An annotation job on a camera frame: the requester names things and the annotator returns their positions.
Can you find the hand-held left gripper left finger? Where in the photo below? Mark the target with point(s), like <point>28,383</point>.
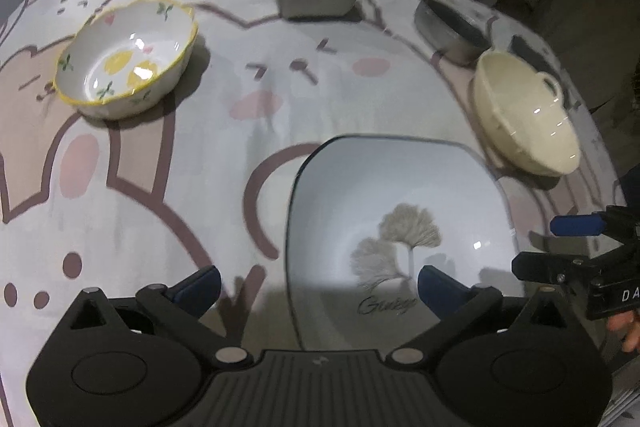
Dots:
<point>200,288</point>

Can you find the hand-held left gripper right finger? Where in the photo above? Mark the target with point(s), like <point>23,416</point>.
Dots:
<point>440,288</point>

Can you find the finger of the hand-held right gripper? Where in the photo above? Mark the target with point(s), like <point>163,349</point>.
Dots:
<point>575,225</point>
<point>545,268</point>

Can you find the white square leaf-print plate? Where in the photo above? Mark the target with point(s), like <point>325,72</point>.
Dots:
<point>400,187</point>

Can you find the round metal bowl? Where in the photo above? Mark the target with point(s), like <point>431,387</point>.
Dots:
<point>450,32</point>

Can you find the yellow-rimmed floral bowl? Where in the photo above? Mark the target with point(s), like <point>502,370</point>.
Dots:
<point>125,57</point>

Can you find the person's right hand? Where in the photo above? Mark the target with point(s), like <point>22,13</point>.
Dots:
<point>631,329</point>

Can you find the bear-print tablecloth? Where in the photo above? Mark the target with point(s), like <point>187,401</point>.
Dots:
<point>300,107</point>

